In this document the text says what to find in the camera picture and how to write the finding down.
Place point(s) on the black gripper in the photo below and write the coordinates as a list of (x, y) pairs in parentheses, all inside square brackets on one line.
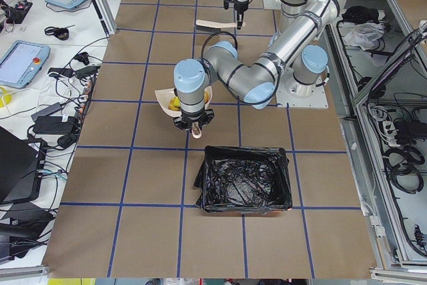
[(239, 6), (193, 118)]

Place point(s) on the yellow green sponge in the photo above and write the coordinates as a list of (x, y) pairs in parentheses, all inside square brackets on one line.
[(175, 101)]

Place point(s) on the white hand brush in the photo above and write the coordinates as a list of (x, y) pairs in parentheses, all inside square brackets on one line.
[(212, 26)]

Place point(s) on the white plastic dustpan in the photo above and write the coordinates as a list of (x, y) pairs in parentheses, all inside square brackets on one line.
[(163, 97)]

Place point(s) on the pink bin with black bag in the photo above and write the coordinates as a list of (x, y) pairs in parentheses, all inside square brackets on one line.
[(245, 180)]

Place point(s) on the black power adapter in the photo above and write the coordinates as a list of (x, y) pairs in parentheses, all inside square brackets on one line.
[(55, 125)]

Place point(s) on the black laptop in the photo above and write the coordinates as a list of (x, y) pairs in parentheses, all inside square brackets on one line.
[(21, 163)]

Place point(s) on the teach pendant near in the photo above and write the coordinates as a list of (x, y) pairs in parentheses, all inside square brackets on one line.
[(22, 62)]

